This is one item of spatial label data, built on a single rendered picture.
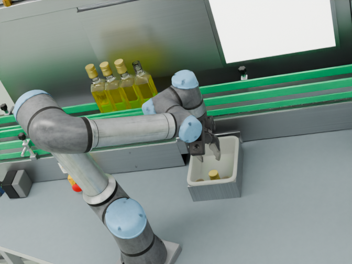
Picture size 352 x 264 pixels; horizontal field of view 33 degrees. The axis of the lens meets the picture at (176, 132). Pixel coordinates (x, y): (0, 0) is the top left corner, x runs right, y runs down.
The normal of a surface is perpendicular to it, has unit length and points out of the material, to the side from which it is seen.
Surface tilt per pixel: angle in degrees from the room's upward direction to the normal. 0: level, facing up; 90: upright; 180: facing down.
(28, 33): 90
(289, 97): 90
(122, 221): 9
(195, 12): 90
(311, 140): 0
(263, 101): 90
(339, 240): 0
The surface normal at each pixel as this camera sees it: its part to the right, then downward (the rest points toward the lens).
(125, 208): -0.18, -0.66
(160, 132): 0.54, 0.37
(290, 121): -0.13, 0.68
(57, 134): 0.05, 0.10
